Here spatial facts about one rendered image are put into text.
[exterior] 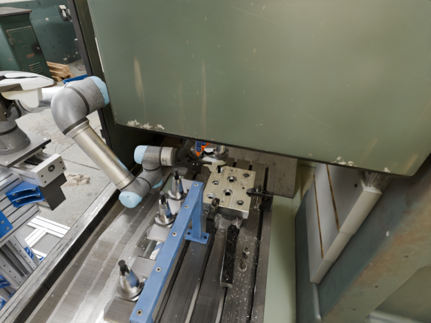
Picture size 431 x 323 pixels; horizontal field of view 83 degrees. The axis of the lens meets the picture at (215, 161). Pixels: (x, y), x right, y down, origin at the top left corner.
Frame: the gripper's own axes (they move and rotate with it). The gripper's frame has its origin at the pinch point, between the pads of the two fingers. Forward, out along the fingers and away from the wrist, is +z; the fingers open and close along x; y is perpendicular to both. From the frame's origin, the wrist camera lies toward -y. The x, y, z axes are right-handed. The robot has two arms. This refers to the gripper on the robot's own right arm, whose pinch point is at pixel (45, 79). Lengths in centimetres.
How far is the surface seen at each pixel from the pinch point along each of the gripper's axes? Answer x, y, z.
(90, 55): -64, 13, 0
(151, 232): 12.0, 42.8, 15.9
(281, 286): 16, 102, 72
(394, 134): 32, 2, 61
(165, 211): 9.3, 38.0, 20.8
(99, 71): -66, 21, 1
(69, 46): -574, 134, -117
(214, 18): 15.0, -13.6, 32.0
